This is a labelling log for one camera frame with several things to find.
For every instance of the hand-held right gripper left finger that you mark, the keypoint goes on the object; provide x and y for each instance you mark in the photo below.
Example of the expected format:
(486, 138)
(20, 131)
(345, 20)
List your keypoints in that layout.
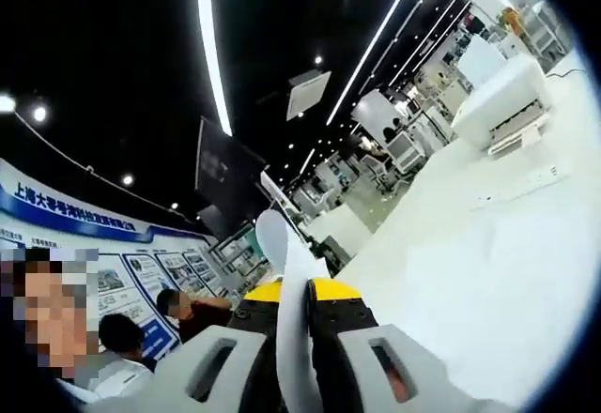
(169, 375)

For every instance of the white mesh office chair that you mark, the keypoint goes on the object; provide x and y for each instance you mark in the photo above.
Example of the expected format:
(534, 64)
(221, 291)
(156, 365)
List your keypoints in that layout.
(404, 150)

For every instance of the white low cabinet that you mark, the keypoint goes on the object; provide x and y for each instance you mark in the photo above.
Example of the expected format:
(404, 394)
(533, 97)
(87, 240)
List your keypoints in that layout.
(338, 225)

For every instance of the printer feed paper bundle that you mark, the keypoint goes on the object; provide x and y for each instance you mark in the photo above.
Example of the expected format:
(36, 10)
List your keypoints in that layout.
(483, 58)

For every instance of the orange object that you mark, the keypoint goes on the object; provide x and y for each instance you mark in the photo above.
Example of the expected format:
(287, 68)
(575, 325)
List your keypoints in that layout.
(511, 19)

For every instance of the large dark hanging display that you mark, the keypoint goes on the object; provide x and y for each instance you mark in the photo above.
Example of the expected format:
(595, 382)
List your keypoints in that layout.
(225, 173)

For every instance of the white inkjet printer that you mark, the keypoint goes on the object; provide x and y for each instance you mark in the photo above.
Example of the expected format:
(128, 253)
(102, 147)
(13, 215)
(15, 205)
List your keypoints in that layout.
(497, 103)

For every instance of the wide ceiling light strip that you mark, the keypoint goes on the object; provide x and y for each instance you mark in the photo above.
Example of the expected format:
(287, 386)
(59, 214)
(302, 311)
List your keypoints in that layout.
(207, 33)

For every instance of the white neck-worn device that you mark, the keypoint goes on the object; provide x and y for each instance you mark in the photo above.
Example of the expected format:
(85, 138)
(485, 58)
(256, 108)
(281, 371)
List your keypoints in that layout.
(117, 375)

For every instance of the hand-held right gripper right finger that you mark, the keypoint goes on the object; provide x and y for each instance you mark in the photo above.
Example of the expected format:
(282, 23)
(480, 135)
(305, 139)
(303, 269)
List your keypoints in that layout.
(352, 385)

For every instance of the ceiling air conditioner panel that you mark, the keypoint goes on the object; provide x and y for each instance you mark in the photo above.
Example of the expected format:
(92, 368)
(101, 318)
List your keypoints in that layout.
(307, 94)

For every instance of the single white paper sheet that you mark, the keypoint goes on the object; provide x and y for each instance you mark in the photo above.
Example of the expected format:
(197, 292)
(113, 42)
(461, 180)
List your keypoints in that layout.
(293, 338)

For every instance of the thin ceiling light strip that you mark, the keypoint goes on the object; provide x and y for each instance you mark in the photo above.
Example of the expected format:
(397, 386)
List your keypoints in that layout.
(382, 42)

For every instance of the metal shelf rack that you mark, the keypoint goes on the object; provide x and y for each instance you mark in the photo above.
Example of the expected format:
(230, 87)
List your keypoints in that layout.
(239, 258)

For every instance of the blue white wall poster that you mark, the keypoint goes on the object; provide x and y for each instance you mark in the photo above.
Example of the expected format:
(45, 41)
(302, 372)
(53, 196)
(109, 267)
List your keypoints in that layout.
(141, 267)

